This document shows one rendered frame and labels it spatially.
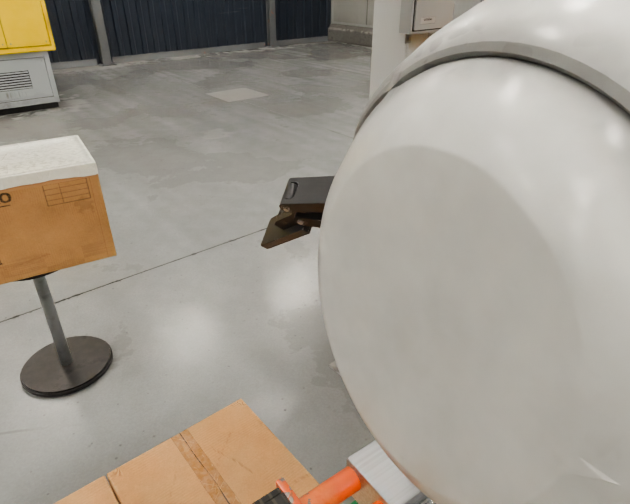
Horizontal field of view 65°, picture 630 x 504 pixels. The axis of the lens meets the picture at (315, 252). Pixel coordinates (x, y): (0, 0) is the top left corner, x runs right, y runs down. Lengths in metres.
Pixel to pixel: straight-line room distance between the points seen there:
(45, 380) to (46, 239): 0.76
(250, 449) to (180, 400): 0.97
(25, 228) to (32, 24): 5.71
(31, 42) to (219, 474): 6.79
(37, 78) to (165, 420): 6.09
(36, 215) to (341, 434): 1.44
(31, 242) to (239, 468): 1.19
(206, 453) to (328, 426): 0.85
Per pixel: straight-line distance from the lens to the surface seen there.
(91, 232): 2.11
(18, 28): 7.59
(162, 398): 2.36
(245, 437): 1.43
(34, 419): 2.48
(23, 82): 7.70
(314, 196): 0.35
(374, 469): 0.47
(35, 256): 2.12
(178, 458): 1.42
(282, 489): 0.44
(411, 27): 1.61
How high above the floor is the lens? 1.64
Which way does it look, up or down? 30 degrees down
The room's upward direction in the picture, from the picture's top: straight up
